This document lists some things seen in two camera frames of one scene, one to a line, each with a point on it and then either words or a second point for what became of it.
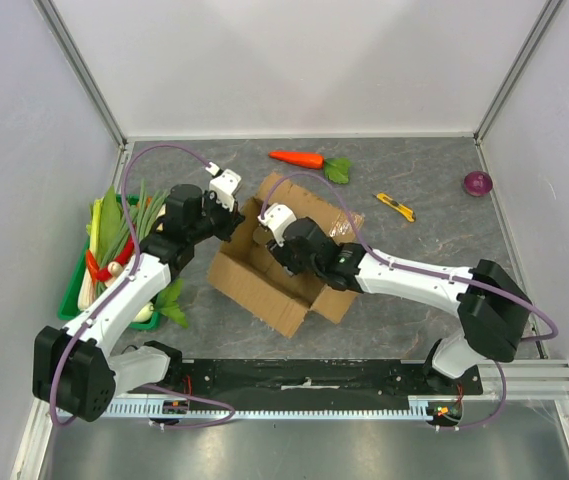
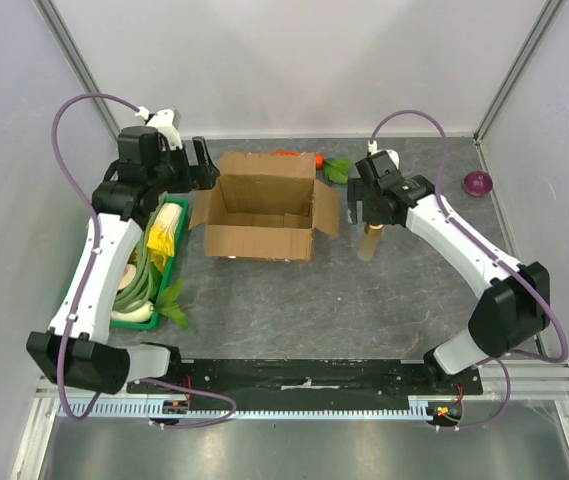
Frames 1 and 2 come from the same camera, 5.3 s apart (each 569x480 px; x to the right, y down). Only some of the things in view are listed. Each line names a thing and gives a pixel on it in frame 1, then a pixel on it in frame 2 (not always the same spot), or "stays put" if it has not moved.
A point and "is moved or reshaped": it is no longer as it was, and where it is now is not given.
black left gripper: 232,219 → 204,174
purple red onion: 478,183 stays put
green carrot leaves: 337,169 stays put
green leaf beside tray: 168,302 stays put
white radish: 145,313 stays put
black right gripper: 280,255 → 359,195
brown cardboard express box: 252,271 is moved or reshaped
